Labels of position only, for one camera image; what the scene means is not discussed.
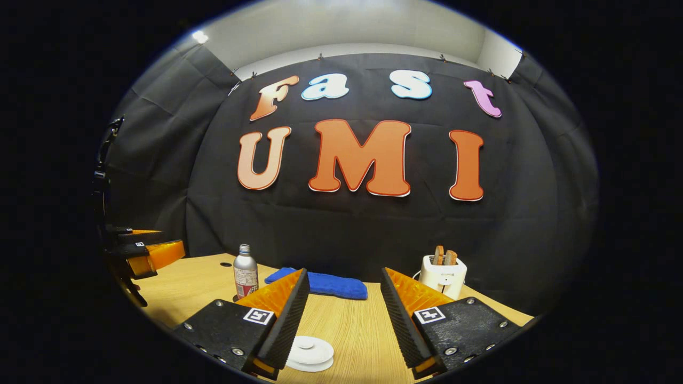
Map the black backdrop cloth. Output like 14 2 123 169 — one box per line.
101 43 601 315

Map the white toaster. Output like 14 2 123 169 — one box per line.
418 255 468 300

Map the silver water bottle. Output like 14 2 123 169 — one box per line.
233 244 259 300

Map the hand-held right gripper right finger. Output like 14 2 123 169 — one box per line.
380 267 523 380

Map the white saucer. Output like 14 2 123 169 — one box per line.
287 355 335 373

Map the white teacup lid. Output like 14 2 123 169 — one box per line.
292 335 331 361

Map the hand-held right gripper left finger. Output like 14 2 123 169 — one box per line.
172 268 311 380

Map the blue folded towel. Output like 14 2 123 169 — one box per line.
264 267 369 300

